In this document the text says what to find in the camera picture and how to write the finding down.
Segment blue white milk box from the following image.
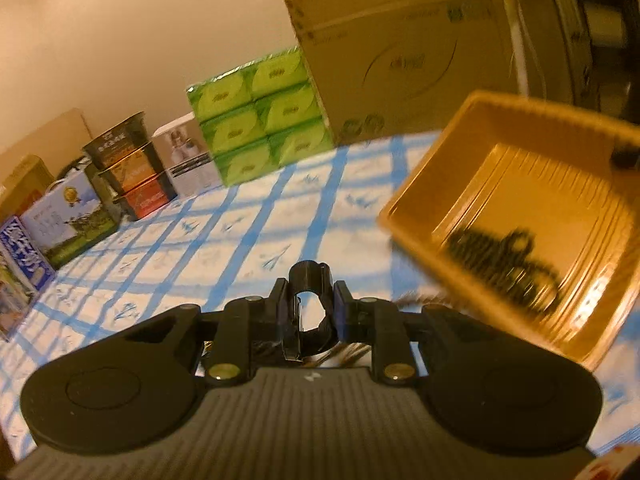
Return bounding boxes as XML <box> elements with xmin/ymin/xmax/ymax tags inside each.
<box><xmin>20</xmin><ymin>165</ymin><xmax>123</xmax><ymax>271</ymax></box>

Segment orange instant noodle cup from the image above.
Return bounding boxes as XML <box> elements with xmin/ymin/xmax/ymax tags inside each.
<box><xmin>97</xmin><ymin>142</ymin><xmax>163</xmax><ymax>196</ymax></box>

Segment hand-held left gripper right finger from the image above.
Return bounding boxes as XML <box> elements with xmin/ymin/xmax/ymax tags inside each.
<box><xmin>332</xmin><ymin>280</ymin><xmax>482</xmax><ymax>387</ymax></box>

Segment blue checked tablecloth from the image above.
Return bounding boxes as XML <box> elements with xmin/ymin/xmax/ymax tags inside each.
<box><xmin>0</xmin><ymin>130</ymin><xmax>640</xmax><ymax>463</ymax></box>

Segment stack of green tissue packs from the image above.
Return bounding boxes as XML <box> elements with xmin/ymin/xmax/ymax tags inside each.
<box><xmin>186</xmin><ymin>46</ymin><xmax>335</xmax><ymax>188</ymax></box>

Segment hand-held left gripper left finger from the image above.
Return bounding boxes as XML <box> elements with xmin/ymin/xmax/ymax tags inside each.
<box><xmin>122</xmin><ymin>277</ymin><xmax>302</xmax><ymax>387</ymax></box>

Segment dark metal shelf rack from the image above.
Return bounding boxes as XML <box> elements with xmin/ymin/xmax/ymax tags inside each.
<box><xmin>537</xmin><ymin>0</ymin><xmax>640</xmax><ymax>126</ymax></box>

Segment black cuff bracelet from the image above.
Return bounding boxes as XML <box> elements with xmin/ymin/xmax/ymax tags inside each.
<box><xmin>289</xmin><ymin>261</ymin><xmax>336</xmax><ymax>361</ymax></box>

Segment yellow tin box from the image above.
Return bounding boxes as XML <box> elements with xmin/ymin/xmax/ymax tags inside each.
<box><xmin>0</xmin><ymin>155</ymin><xmax>56</xmax><ymax>221</ymax></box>

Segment blue printed carton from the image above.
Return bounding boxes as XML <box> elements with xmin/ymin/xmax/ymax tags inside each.
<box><xmin>0</xmin><ymin>215</ymin><xmax>56</xmax><ymax>341</ymax></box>

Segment flat cardboard panel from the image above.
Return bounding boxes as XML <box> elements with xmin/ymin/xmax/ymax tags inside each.
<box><xmin>0</xmin><ymin>107</ymin><xmax>96</xmax><ymax>181</ymax></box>

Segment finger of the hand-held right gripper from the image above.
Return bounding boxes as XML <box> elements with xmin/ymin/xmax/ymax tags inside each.
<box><xmin>611</xmin><ymin>142</ymin><xmax>640</xmax><ymax>172</ymax></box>

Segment yellow plastic tray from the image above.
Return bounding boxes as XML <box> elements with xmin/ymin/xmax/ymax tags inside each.
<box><xmin>377</xmin><ymin>89</ymin><xmax>640</xmax><ymax>373</ymax></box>

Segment large cardboard box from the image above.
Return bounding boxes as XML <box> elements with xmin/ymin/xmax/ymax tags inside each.
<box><xmin>276</xmin><ymin>0</ymin><xmax>521</xmax><ymax>147</ymax></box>

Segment black cables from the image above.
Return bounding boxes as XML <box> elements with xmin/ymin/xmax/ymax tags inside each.
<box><xmin>445</xmin><ymin>227</ymin><xmax>563</xmax><ymax>318</ymax></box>

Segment white printed carton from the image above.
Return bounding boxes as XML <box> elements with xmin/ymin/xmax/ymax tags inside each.
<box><xmin>151</xmin><ymin>114</ymin><xmax>223</xmax><ymax>200</ymax></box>

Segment red instant noodle cup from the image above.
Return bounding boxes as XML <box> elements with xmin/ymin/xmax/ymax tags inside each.
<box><xmin>115</xmin><ymin>172</ymin><xmax>177</xmax><ymax>221</ymax></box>

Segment white pole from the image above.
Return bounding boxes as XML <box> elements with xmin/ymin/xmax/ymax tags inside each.
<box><xmin>500</xmin><ymin>0</ymin><xmax>532</xmax><ymax>96</ymax></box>

